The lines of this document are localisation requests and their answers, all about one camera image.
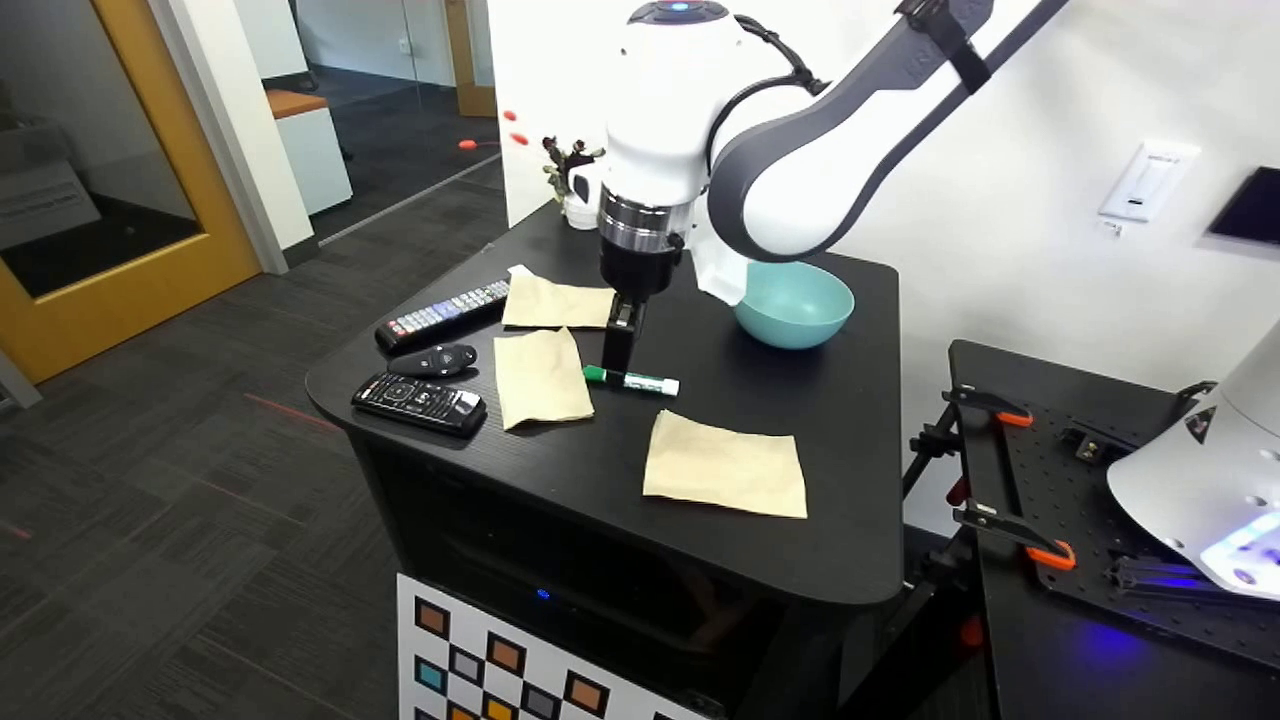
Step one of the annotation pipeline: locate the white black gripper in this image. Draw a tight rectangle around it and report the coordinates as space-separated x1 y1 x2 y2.
596 189 688 372

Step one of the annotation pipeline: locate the green marker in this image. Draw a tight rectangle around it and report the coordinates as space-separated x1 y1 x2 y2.
581 361 683 403

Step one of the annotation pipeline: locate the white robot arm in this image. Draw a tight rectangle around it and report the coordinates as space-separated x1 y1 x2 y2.
588 0 1069 367

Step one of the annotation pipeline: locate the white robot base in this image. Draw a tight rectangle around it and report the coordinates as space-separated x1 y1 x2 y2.
1108 325 1280 601

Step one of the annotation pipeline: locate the blue bowl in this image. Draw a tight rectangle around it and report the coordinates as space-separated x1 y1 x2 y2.
737 265 857 351

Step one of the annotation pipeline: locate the tan napkin near vase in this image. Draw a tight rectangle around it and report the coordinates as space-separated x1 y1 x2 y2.
504 267 618 329

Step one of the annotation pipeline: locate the tan napkin at edge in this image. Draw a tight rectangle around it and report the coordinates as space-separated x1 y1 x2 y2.
492 330 591 426

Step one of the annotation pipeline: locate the grey button remote control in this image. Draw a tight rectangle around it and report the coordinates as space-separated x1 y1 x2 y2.
375 279 507 357

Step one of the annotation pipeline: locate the white vase with flowers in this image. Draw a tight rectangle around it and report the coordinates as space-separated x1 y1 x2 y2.
507 130 604 230

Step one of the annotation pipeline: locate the small black remote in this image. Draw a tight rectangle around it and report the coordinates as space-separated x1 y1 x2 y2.
393 345 476 378

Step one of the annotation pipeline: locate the black remote control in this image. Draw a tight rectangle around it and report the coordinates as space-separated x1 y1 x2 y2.
354 372 489 437

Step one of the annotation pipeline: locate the tan paper napkin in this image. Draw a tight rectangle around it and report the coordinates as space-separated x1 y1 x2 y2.
641 413 808 520

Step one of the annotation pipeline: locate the colour checker board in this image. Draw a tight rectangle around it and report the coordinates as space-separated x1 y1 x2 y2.
398 577 708 720

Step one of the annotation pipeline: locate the black perforated mounting board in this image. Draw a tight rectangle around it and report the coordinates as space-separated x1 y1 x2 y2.
949 338 1280 670

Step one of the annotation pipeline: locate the orange handled clamp left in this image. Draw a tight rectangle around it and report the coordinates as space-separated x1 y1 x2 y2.
943 385 1036 426

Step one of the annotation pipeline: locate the orange handled clamp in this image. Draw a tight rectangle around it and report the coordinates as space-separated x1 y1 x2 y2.
952 499 1078 570
943 385 1036 426

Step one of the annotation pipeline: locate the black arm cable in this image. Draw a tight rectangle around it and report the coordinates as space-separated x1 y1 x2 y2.
704 6 997 163

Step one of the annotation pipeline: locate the orange handled clamp right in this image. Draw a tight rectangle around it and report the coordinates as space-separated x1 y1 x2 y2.
952 499 1078 570

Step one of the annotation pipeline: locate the white wall switch plate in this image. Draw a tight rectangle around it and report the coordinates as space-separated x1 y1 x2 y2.
1100 140 1199 227

